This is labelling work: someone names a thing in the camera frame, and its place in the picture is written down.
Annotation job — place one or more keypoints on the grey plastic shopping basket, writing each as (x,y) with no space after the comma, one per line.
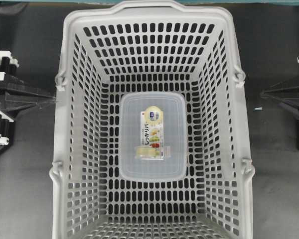
(142,46)

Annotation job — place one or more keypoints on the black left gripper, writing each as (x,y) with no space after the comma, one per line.
(12,105)

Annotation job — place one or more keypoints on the clear plastic food container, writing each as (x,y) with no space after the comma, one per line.
(152,137)

